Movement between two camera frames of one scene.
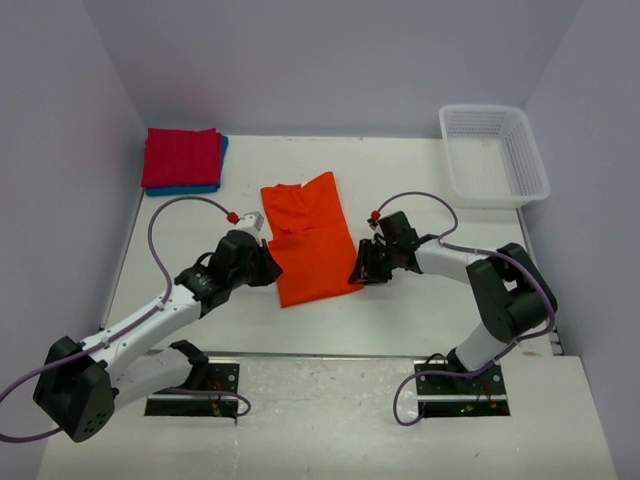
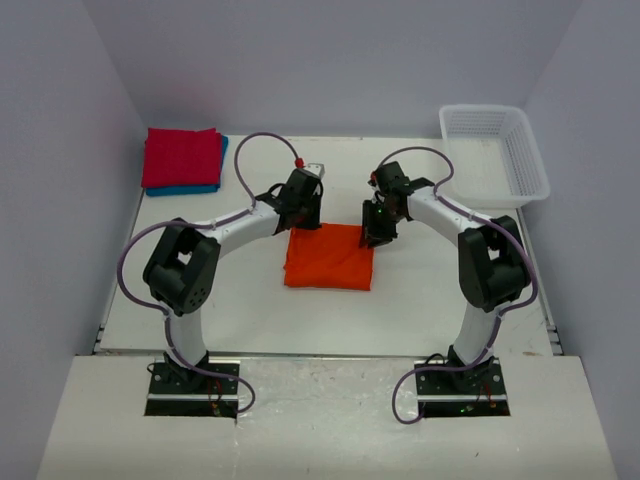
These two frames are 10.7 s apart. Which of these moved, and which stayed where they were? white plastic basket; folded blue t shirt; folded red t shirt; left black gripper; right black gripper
Moved: left black gripper; right black gripper
Stayed: folded red t shirt; white plastic basket; folded blue t shirt
